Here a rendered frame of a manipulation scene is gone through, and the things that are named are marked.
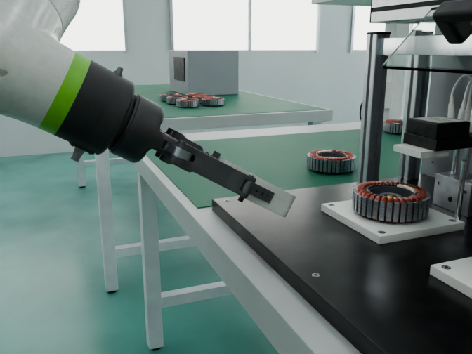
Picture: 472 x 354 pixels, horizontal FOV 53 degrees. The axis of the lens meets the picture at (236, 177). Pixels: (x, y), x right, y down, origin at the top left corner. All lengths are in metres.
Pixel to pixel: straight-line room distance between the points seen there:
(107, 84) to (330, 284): 0.33
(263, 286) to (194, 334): 1.29
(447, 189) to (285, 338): 0.42
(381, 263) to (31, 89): 0.44
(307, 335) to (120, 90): 0.32
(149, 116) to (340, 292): 0.28
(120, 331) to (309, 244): 1.35
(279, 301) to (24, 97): 0.34
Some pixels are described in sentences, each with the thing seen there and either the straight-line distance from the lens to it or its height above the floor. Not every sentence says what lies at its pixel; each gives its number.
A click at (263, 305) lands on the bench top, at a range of 0.58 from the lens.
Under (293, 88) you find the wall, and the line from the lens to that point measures 5.74.
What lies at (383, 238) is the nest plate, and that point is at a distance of 0.68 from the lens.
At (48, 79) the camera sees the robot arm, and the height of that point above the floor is 1.00.
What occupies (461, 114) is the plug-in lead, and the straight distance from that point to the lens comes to 0.82.
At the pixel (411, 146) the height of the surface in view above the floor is 0.88.
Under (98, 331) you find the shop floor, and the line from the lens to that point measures 1.95.
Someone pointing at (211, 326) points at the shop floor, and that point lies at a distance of 1.90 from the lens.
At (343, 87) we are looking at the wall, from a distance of 6.09.
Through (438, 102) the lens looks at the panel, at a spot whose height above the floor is 0.92.
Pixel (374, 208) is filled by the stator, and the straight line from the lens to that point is 0.71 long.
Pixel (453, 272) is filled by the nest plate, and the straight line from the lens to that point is 0.60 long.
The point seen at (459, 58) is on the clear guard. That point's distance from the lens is 0.45.
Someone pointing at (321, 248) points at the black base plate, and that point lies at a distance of 0.65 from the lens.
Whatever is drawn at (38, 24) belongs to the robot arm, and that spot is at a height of 1.05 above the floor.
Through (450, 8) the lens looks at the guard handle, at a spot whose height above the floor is 1.06.
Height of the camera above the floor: 1.03
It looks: 15 degrees down
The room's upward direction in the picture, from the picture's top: straight up
